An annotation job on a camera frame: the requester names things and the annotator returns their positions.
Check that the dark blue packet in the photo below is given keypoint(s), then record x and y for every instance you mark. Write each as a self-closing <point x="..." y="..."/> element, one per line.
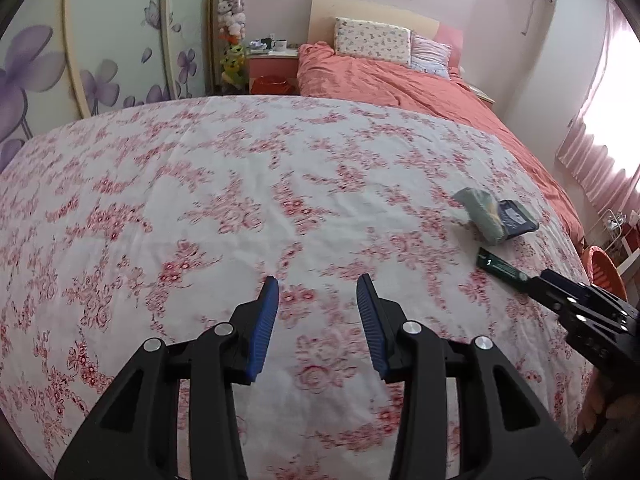
<point x="517" y="217"/>

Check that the pink bedside table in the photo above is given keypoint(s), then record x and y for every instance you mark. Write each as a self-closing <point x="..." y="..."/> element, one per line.
<point x="272" y="67"/>

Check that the yellow green plush toy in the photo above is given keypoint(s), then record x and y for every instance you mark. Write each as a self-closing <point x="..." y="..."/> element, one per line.
<point x="234" y="65"/>

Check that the pale green packet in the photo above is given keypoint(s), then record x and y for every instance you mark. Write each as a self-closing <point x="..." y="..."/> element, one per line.
<point x="480" y="210"/>

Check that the cream pink headboard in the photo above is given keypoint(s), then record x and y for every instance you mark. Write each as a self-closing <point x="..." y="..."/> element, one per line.
<point x="380" y="10"/>

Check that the wardrobe with purple flowers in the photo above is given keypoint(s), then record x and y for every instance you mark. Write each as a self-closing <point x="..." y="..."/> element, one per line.
<point x="100" y="35"/>

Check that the pale bedside table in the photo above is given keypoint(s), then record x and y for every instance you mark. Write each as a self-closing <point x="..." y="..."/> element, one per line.
<point x="482" y="94"/>

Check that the dark green striped wrapper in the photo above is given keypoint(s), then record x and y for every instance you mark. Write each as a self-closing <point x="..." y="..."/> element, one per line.
<point x="500" y="265"/>

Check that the person's right forearm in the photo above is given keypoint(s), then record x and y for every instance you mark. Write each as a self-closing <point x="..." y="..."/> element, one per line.
<point x="597" y="405"/>

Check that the floral white pillow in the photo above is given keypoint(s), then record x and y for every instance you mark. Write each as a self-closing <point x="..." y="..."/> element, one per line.
<point x="372" y="40"/>

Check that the white pipe cover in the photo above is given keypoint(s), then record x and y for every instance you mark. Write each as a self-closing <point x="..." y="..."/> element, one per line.
<point x="540" y="10"/>

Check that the striped pillow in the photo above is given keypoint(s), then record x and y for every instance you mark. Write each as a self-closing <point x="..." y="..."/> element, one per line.
<point x="430" y="55"/>

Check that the red plastic laundry basket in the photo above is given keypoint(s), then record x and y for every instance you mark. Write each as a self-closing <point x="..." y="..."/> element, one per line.
<point x="600" y="262"/>

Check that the bed with salmon duvet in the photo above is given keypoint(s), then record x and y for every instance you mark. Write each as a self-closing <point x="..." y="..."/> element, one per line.
<point x="450" y="105"/>

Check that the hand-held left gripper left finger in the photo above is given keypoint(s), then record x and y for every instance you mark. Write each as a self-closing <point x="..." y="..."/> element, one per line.
<point x="262" y="330"/>

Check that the red floral tablecloth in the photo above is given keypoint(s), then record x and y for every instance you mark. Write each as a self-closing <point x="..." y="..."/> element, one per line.
<point x="200" y="200"/>

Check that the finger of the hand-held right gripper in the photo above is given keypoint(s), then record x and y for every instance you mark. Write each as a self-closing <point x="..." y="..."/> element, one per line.
<point x="550" y="282"/>

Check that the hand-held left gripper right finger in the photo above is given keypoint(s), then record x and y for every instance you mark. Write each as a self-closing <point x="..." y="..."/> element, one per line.
<point x="370" y="330"/>

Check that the clear tube of plush toys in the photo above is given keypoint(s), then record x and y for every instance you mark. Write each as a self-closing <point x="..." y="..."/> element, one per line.
<point x="232" y="10"/>

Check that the pink curtains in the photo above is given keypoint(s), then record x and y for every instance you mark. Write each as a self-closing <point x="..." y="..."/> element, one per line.
<point x="605" y="150"/>

